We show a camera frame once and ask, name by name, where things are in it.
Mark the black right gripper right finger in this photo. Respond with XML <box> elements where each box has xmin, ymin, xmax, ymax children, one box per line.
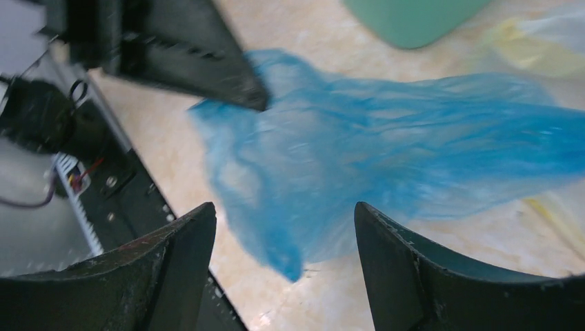
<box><xmin>354</xmin><ymin>202</ymin><xmax>584</xmax><ymax>330</ymax></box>

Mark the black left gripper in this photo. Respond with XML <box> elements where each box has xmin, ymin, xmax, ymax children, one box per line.
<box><xmin>33</xmin><ymin>1</ymin><xmax>269</xmax><ymax>111</ymax></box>

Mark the green plastic trash bin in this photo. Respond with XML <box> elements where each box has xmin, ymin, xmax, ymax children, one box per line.
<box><xmin>343</xmin><ymin>0</ymin><xmax>490</xmax><ymax>50</ymax></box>

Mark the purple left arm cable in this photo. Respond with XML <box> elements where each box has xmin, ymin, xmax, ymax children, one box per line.
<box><xmin>0</xmin><ymin>171</ymin><xmax>58</xmax><ymax>210</ymax></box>

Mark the clear yellow-edged plastic bag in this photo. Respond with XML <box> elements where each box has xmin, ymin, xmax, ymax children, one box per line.
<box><xmin>470</xmin><ymin>1</ymin><xmax>584</xmax><ymax>257</ymax></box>

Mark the blue plastic trash bag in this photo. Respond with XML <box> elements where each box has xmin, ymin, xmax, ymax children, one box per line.
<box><xmin>190</xmin><ymin>49</ymin><xmax>584</xmax><ymax>281</ymax></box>

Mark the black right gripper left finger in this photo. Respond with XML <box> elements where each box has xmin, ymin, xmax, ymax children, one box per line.
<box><xmin>1</xmin><ymin>202</ymin><xmax>217</xmax><ymax>330</ymax></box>

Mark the white cable duct strip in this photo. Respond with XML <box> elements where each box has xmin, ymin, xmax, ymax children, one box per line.
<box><xmin>53</xmin><ymin>153</ymin><xmax>104</xmax><ymax>257</ymax></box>

